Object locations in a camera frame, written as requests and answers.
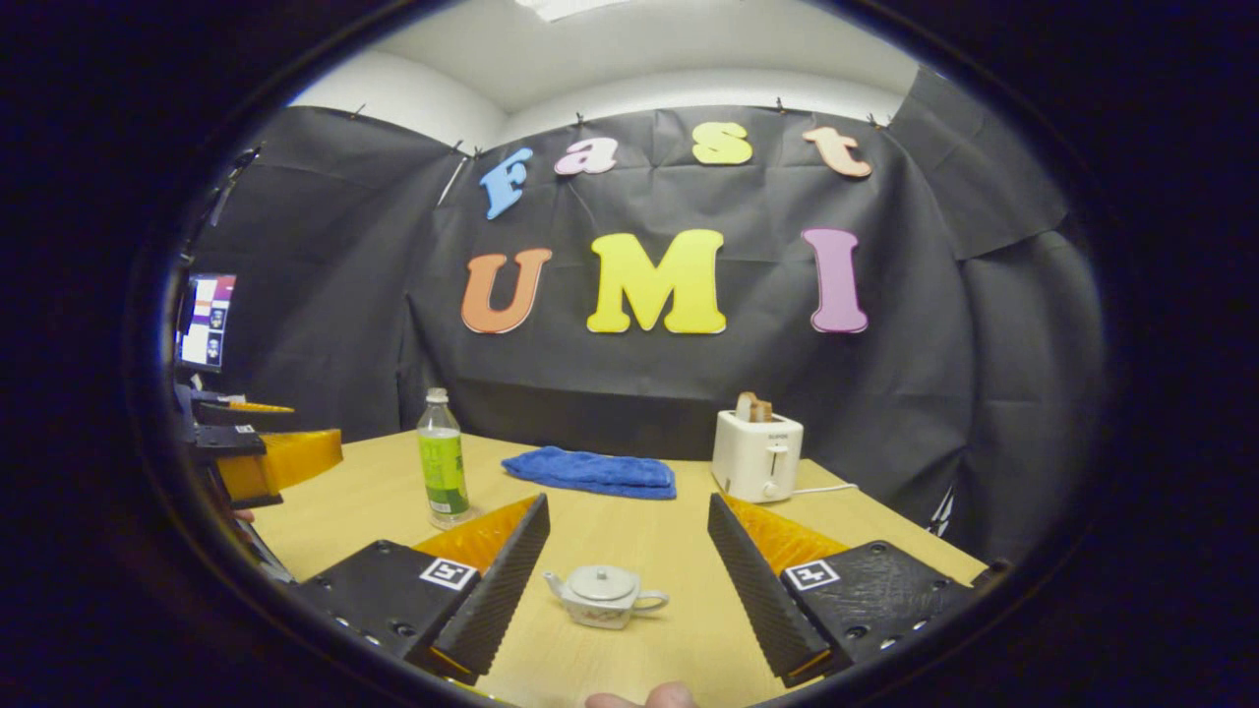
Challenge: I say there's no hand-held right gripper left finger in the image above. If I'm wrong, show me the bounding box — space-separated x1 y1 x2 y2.
291 493 553 686

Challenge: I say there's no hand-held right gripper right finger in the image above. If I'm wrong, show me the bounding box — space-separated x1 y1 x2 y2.
706 493 990 688

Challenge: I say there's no white teapot-shaped teacup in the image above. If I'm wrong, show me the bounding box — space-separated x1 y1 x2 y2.
543 564 672 631

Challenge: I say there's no white teacup lid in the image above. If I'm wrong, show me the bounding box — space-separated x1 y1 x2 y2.
568 564 641 604

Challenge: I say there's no green label water bottle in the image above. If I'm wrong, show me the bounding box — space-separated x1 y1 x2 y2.
415 386 472 531

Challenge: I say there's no computer monitor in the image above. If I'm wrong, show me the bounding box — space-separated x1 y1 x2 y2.
176 272 239 374

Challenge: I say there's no white toaster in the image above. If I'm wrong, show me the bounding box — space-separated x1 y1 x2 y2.
710 409 806 505

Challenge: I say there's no black backdrop cloth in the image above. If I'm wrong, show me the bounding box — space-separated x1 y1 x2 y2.
182 67 1109 567

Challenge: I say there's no blue folded towel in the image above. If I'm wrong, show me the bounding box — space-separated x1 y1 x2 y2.
501 445 679 502

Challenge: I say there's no ceiling light panel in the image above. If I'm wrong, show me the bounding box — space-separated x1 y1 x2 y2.
513 0 630 23

